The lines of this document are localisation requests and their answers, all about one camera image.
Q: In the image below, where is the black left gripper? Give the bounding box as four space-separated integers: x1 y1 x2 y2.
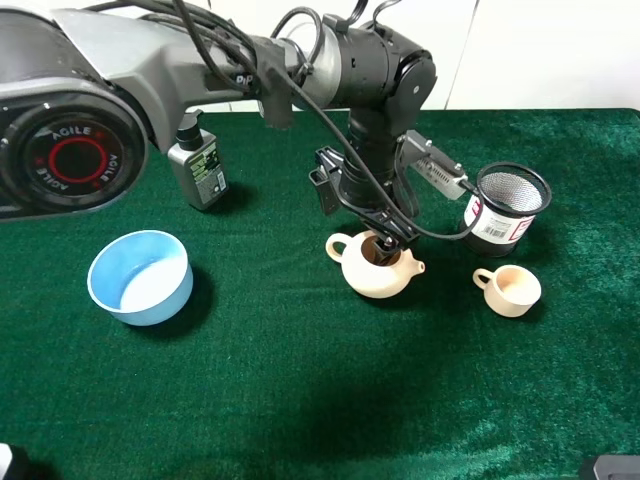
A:
309 146 419 265

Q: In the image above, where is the beige ceramic teapot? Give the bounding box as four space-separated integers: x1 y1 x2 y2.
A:
325 230 426 299

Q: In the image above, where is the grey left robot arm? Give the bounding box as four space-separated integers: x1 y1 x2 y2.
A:
1 1 436 255

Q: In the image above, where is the beige ceramic cup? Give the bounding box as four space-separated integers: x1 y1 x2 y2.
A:
472 265 542 318

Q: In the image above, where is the black mesh pen holder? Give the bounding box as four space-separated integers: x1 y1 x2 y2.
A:
460 162 552 258

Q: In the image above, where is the green felt table mat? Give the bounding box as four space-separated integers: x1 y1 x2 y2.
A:
1 110 639 479

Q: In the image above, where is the grey bottle with black cap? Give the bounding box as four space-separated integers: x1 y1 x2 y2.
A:
167 109 229 211

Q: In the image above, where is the light blue bowl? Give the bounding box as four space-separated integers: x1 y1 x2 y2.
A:
86 230 194 327

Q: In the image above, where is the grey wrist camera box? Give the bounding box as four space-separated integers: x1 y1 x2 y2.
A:
399 130 468 200

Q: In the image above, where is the black camera cable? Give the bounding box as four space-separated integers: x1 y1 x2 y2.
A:
169 0 484 241

